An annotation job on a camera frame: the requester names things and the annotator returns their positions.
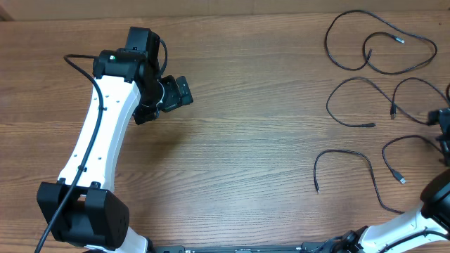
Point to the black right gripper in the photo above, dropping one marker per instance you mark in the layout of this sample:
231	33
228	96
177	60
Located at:
443	139

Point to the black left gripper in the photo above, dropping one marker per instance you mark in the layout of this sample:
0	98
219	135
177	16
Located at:
176	98

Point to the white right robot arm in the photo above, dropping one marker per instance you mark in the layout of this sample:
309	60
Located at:
428	222

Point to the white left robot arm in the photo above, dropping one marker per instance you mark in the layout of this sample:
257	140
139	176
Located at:
129	84

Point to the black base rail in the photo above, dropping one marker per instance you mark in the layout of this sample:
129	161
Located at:
305	247

